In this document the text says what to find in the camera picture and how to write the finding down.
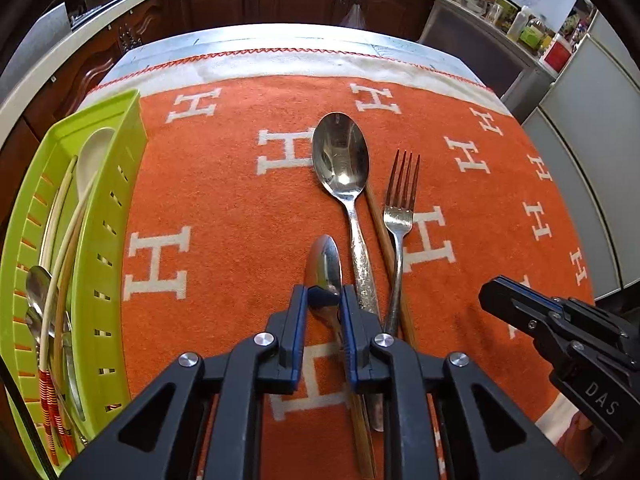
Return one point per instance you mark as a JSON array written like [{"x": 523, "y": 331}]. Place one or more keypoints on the stainless steel counter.
[{"x": 475, "y": 35}]

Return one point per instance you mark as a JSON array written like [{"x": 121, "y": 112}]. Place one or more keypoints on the orange printed blanket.
[{"x": 225, "y": 200}]

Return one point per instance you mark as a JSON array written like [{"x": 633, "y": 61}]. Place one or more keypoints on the green plastic utensil tray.
[{"x": 107, "y": 310}]

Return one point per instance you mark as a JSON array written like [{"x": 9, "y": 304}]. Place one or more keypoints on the grey steel panel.
[{"x": 35, "y": 45}]

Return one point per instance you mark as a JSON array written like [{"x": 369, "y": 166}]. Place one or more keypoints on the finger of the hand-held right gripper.
[
  {"x": 530, "y": 291},
  {"x": 505, "y": 305}
]

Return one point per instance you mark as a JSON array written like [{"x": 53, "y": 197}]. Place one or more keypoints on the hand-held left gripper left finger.
[{"x": 300, "y": 320}]

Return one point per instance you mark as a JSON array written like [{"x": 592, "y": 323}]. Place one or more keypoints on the large steel spoon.
[{"x": 340, "y": 155}]

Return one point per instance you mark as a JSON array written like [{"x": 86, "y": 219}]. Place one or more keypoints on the steel fork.
[{"x": 397, "y": 220}]

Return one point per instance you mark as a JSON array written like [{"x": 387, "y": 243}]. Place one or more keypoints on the white plastic spoon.
[{"x": 95, "y": 152}]

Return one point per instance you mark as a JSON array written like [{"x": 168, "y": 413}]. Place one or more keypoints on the brown wooden chopstick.
[
  {"x": 386, "y": 255},
  {"x": 362, "y": 440}
]

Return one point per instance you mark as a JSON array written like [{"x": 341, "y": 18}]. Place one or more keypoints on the white refrigerator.
[{"x": 585, "y": 160}]

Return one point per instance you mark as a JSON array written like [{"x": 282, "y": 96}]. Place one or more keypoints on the row of jars and bottles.
[{"x": 530, "y": 35}]

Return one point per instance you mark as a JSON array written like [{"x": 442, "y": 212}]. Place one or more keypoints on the red box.
[{"x": 557, "y": 54}]

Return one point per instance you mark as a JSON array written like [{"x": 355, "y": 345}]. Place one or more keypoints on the small steel spoon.
[
  {"x": 39, "y": 290},
  {"x": 324, "y": 265}
]

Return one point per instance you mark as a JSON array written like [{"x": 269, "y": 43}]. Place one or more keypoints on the hanging plastic bag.
[{"x": 355, "y": 17}]

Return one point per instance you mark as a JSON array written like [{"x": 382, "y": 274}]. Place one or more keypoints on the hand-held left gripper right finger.
[{"x": 350, "y": 325}]

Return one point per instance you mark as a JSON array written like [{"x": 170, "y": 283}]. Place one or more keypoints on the light chopstick red striped end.
[
  {"x": 57, "y": 205},
  {"x": 64, "y": 425},
  {"x": 70, "y": 240}
]

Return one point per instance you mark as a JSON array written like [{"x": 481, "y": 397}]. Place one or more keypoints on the bamboo chopstick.
[{"x": 59, "y": 310}]

